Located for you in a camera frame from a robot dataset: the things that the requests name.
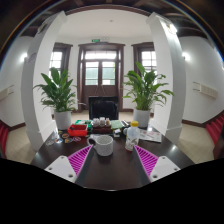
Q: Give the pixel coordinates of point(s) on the leafy plant in white pot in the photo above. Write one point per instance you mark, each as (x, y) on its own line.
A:
(145, 90)
(58, 95)

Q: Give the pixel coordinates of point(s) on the light green book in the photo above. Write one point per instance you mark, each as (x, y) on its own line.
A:
(116, 125)

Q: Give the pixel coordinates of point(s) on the white speckled mug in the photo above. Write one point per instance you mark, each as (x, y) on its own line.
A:
(103, 146)

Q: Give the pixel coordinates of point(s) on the white printed magazine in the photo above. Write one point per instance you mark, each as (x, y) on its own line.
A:
(151, 135)

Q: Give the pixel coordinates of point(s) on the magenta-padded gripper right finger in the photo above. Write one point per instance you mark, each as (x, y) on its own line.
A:
(163, 168)

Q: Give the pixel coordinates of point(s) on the green exit sign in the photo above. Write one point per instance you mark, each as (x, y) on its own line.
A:
(95, 40)

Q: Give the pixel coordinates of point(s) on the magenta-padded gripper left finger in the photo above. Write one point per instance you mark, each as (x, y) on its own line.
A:
(63, 166)

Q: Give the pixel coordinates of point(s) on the black chair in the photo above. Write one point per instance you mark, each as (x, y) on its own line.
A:
(103, 108)

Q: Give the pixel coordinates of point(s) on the white wall radiator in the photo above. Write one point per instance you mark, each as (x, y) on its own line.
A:
(6, 92)
(206, 90)

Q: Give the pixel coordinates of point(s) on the green box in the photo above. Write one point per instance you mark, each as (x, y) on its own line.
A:
(81, 122)

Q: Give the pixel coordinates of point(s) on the dark wooden double door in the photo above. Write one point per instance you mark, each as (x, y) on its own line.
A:
(100, 71)

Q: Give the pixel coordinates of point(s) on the tea set on dark tray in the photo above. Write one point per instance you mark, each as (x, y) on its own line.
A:
(101, 126)

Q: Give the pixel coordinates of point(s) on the grey round speaker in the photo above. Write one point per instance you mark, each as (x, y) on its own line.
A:
(124, 131)

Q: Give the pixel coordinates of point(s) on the yellow-capped clear plastic bottle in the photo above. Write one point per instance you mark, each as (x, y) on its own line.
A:
(132, 138)

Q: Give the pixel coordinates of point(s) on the dark wooden framed window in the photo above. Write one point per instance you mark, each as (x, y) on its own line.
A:
(56, 61)
(148, 60)

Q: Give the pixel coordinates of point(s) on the red box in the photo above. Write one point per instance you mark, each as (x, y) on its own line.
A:
(77, 130)

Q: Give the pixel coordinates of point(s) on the red carpeted staircase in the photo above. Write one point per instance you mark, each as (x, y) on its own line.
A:
(3, 138)
(216, 128)

